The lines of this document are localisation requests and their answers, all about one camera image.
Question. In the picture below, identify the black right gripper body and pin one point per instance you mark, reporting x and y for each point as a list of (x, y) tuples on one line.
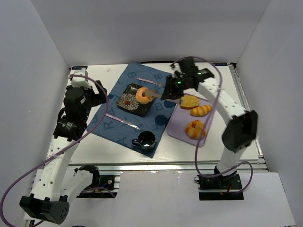
[(171, 87)]

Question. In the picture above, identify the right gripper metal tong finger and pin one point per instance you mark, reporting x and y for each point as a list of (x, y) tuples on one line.
[(177, 101), (152, 93)]

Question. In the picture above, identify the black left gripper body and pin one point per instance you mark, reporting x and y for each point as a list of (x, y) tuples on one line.
[(95, 93)]

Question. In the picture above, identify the pink glazed bagel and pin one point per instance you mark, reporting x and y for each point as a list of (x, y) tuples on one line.
[(141, 96)]

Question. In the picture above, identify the striped long bread roll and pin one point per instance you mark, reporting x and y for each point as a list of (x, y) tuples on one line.
[(201, 111)]

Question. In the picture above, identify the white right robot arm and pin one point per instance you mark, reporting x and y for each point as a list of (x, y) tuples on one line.
[(241, 124)]

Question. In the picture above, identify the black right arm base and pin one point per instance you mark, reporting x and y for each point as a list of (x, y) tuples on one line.
[(219, 188)]

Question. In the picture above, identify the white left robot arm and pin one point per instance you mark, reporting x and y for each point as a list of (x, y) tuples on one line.
[(94, 126)]

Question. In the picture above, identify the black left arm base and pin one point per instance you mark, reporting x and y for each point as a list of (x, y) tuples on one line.
[(103, 186)]

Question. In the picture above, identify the brown bread slice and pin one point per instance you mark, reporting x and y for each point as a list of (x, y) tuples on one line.
[(189, 102)]

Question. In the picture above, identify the black floral square plate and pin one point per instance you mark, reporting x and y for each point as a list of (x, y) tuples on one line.
[(128, 102)]

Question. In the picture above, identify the dark glossy cup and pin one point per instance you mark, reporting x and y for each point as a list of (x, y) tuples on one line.
[(146, 140)]

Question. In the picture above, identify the pink handled fork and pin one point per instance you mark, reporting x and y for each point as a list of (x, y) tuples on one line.
[(151, 82)]

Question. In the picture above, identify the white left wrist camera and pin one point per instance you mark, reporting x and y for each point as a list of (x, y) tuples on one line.
[(79, 79)]

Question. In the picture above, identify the orange twisted ring bread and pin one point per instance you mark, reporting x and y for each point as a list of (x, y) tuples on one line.
[(194, 130)]

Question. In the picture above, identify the pink handled knife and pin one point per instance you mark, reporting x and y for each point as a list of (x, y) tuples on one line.
[(122, 121)]

